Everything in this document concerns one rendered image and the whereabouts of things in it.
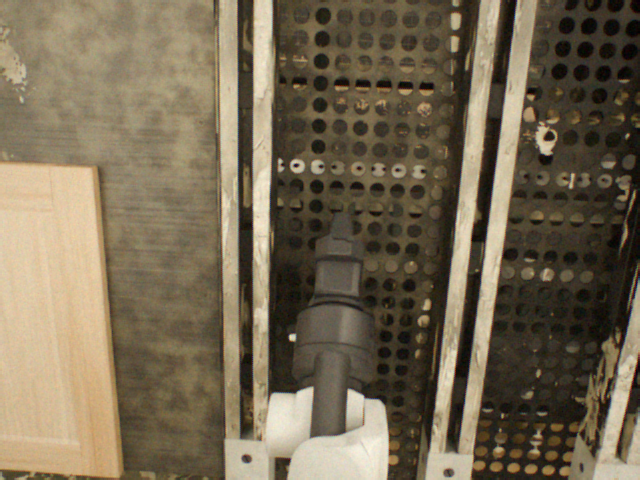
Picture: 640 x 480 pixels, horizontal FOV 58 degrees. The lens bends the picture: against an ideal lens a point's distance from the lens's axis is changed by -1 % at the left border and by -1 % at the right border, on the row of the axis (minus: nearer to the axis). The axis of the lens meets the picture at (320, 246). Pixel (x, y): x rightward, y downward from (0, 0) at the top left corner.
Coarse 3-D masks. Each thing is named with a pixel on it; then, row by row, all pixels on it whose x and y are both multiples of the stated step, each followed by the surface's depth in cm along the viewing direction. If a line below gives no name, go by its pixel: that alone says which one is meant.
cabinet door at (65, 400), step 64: (0, 192) 76; (64, 192) 75; (0, 256) 79; (64, 256) 78; (0, 320) 82; (64, 320) 81; (0, 384) 85; (64, 384) 85; (0, 448) 89; (64, 448) 88
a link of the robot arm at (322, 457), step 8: (304, 456) 50; (312, 456) 49; (320, 456) 49; (328, 456) 49; (336, 456) 49; (344, 456) 50; (296, 464) 50; (304, 464) 48; (312, 464) 48; (320, 464) 48; (328, 464) 48; (336, 464) 48; (344, 464) 49; (352, 464) 50; (296, 472) 48; (304, 472) 47; (312, 472) 47; (320, 472) 47; (328, 472) 47; (336, 472) 47; (344, 472) 48; (352, 472) 49
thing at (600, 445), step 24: (624, 216) 73; (624, 240) 73; (624, 264) 72; (624, 288) 72; (624, 312) 72; (600, 336) 78; (624, 336) 72; (600, 360) 78; (624, 360) 72; (600, 384) 77; (624, 384) 73; (600, 408) 77; (624, 408) 74; (600, 432) 77; (624, 432) 78; (576, 456) 84; (600, 456) 77; (624, 456) 77
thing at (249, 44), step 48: (240, 0) 63; (240, 48) 65; (240, 96) 65; (240, 144) 68; (240, 192) 70; (240, 240) 71; (240, 288) 73; (240, 336) 75; (240, 384) 77; (240, 432) 79
